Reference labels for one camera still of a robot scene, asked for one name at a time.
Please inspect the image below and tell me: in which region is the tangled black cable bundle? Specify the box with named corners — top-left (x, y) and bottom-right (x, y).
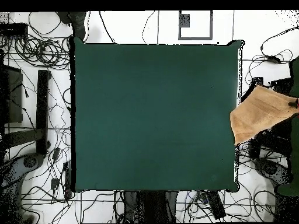
top-left (0, 11), bottom-right (71, 71)

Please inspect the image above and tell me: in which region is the black square case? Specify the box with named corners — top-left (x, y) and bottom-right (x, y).
top-left (268, 78), bottom-right (294, 141)
top-left (0, 65), bottom-right (24, 124)

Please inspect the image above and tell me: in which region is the tan terry towel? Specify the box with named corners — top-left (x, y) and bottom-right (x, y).
top-left (230, 85), bottom-right (299, 146)

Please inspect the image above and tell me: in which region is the dark green table cloth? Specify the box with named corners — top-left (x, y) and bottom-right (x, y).
top-left (69, 37), bottom-right (245, 193)

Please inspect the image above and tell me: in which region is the grey caster base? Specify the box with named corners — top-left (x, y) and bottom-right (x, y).
top-left (254, 158), bottom-right (293, 187)
top-left (0, 152), bottom-right (45, 223)

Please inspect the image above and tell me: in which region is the black T-shaped stand base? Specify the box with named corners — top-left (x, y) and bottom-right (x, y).
top-left (4, 69), bottom-right (51, 156)
top-left (242, 76), bottom-right (291, 159)

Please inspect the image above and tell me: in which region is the black electronics box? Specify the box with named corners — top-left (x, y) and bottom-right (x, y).
top-left (0, 23), bottom-right (29, 37)

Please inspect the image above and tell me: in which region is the person's black shoe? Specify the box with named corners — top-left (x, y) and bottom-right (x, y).
top-left (57, 10), bottom-right (71, 25)
top-left (67, 10), bottom-right (88, 41)

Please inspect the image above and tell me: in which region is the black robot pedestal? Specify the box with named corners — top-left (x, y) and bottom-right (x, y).
top-left (122, 191), bottom-right (178, 223)

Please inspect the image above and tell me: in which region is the black power strip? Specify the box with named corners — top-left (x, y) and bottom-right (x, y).
top-left (62, 160), bottom-right (73, 199)

